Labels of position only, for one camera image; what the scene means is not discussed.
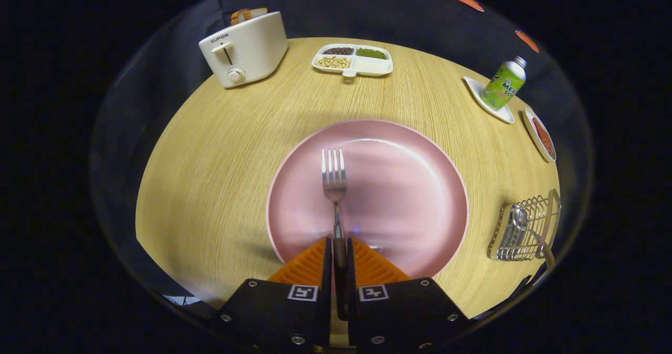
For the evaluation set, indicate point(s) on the green soda bottle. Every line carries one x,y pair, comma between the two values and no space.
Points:
503,86

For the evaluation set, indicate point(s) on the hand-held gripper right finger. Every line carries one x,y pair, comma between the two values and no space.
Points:
404,317

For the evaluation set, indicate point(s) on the white oval dish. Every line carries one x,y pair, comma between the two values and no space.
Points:
531,128

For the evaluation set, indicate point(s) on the white square coaster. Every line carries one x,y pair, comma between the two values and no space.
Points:
475,89

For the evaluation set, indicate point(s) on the pile of green beans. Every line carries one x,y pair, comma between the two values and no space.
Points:
371,53

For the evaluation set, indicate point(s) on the toasted bread slices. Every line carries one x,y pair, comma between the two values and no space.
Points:
247,14

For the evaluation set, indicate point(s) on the white divided tray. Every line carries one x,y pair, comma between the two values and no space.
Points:
370,66

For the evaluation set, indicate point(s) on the pile of dark red beans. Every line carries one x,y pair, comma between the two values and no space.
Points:
338,51

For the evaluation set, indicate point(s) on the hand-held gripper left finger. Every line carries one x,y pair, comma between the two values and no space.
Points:
278,317

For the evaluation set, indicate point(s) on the pink round plate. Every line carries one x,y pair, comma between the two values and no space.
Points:
399,196

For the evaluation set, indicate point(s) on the white toaster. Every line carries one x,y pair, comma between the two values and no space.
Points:
252,49

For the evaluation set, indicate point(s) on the pile of yellow soybeans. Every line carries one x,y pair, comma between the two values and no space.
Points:
333,62

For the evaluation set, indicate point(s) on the brown meat piece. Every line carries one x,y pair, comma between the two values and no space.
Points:
543,137

